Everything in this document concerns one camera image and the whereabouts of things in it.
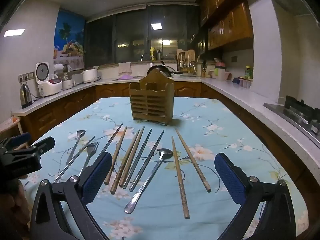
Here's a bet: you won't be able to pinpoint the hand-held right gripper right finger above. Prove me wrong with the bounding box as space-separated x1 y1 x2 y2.
214 152 298 240

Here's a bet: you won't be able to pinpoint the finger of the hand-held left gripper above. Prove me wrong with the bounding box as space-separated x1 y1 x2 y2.
5 133 32 150
24 137 55 157

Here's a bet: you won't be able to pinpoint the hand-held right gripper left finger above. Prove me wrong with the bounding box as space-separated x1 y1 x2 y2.
30 151 113 240

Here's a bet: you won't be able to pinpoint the metal fork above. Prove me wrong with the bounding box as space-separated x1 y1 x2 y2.
79 142 100 177

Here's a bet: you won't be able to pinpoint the metal chopstick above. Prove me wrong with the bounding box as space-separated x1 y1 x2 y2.
129 130 165 192
52 135 96 183
96 123 123 157
122 129 152 190

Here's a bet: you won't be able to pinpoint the small metal spoon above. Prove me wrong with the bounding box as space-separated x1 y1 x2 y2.
66 129 87 165

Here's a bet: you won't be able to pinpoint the carved wooden chopstick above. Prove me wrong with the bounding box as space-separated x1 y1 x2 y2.
171 136 190 220
175 129 212 193

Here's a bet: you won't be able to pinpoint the long metal spoon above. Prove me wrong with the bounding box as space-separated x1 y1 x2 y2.
124 148 174 215

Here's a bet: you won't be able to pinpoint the wooden utensil holder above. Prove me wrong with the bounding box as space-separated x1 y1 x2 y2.
129 69 175 126

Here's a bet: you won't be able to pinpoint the person's left hand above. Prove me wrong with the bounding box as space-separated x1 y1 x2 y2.
0 179 31 233

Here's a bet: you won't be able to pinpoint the wooden stool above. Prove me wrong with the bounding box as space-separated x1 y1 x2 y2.
0 116 29 150

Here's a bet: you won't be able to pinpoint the steel electric kettle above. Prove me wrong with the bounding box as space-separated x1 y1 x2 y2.
19 84 33 109

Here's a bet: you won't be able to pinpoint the blue floral tablecloth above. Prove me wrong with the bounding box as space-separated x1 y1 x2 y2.
24 97 309 240

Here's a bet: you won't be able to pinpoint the white rice cooker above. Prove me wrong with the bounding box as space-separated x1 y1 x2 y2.
35 62 63 98

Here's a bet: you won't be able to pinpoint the small glass jar appliance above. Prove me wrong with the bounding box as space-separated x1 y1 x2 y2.
61 72 74 90

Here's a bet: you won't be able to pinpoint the white countertop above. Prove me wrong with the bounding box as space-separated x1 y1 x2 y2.
11 76 320 178

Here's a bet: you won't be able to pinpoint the white electric pot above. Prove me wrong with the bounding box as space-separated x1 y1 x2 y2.
82 69 98 84

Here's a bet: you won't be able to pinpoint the wooden lower cabinets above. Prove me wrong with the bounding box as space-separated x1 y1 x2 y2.
22 81 317 188

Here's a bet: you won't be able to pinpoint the wooden cabinets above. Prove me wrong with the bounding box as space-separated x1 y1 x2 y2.
22 81 317 188
196 0 254 50

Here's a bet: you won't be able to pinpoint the steel gas stove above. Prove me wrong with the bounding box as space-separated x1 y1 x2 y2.
264 95 320 150

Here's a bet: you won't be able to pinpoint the ceiling light panel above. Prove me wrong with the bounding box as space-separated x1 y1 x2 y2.
4 29 25 37

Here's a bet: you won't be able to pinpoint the pink lidded cup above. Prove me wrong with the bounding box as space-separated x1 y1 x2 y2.
209 57 232 81

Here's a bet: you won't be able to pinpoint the hanging towel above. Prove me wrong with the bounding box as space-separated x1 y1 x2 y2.
118 62 132 75

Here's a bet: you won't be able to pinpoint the kitchen utensil rack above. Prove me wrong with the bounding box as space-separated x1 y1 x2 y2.
177 60 198 75

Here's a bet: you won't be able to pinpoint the wooden cutting boards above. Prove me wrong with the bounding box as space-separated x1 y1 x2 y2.
177 49 195 63

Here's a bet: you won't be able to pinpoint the dark kitchen window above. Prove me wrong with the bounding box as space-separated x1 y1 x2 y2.
86 4 200 68

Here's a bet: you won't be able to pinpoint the wooden upper cabinets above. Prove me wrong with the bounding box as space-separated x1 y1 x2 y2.
196 0 254 50

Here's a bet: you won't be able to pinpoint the wall power socket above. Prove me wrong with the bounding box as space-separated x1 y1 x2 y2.
18 72 35 83

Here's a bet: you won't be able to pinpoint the fruit wall poster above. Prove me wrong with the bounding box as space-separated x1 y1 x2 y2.
53 10 87 70

